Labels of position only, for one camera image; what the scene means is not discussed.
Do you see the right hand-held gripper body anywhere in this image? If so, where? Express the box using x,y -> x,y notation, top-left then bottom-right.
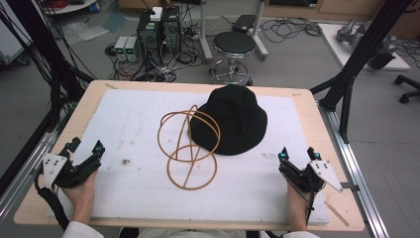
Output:
278,160 -> 345,194

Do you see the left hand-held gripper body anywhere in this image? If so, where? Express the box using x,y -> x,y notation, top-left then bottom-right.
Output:
43,150 -> 102,189

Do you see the black bucket hat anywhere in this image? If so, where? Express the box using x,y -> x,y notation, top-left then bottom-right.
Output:
189,83 -> 268,157

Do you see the wooden wire hat stand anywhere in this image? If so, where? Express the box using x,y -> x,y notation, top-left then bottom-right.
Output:
157,104 -> 222,191

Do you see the person's right hand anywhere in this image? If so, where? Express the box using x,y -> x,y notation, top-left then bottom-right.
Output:
285,180 -> 313,215

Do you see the person's left hand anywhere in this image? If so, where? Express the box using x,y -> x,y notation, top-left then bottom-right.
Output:
62,170 -> 99,214

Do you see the strip of tan tape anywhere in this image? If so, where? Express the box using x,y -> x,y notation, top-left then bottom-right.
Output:
324,200 -> 351,228

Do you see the white foam mat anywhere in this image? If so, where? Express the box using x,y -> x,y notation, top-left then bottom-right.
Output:
48,88 -> 331,226

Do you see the white power supply box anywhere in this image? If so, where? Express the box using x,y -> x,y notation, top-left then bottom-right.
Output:
125,36 -> 142,62
114,36 -> 129,62

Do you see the white board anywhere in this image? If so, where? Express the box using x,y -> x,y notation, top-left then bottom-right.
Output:
318,23 -> 411,72

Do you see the black office chair base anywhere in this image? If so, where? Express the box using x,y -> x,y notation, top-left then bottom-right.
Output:
393,73 -> 420,105

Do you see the person's white clothing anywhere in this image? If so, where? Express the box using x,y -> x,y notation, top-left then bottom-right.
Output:
136,227 -> 250,238

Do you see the black round stool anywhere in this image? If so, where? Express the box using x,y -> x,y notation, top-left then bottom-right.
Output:
208,31 -> 258,85

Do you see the black computer tower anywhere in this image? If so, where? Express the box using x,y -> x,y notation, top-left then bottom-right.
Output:
160,5 -> 183,55
136,9 -> 163,65

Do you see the white table leg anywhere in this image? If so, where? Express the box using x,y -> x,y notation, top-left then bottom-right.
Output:
197,0 -> 214,64
249,0 -> 270,62

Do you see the grey robot part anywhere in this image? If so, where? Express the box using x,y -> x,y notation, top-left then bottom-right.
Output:
336,17 -> 398,70

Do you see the flat black box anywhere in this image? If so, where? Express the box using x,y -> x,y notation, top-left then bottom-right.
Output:
231,14 -> 258,35

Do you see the small white box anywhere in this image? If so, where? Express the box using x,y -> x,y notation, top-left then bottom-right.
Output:
150,6 -> 163,23

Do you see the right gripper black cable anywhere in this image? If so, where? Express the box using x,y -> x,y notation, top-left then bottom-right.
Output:
304,190 -> 316,226

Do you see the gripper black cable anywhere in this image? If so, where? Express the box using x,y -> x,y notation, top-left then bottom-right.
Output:
34,172 -> 71,231
304,190 -> 316,226

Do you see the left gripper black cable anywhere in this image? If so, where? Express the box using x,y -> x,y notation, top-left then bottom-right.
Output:
34,172 -> 71,231

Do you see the aluminium rail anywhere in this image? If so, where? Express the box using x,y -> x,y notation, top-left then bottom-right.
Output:
317,103 -> 391,238
0,130 -> 64,221

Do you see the black metal frame post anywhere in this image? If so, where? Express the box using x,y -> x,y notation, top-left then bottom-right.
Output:
0,0 -> 97,133
309,0 -> 414,144

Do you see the tangle of computer cables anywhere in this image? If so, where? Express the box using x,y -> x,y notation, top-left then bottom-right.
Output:
104,31 -> 205,83

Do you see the tangle of black floor cables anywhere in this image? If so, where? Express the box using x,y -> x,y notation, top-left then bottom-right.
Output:
260,16 -> 323,45

